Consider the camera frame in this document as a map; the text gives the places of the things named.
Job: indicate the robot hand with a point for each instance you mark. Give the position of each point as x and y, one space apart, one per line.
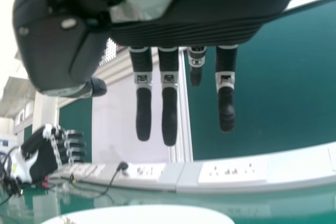
42 153
183 11

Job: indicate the plate with brown leaf pattern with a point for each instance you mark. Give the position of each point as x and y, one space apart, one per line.
136 216

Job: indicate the white socket strip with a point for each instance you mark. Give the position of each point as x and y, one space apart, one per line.
86 170
236 171
147 170

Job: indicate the grey socket trunking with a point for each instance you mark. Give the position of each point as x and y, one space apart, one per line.
183 179

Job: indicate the aluminium frame rail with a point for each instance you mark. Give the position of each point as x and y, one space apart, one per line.
183 119

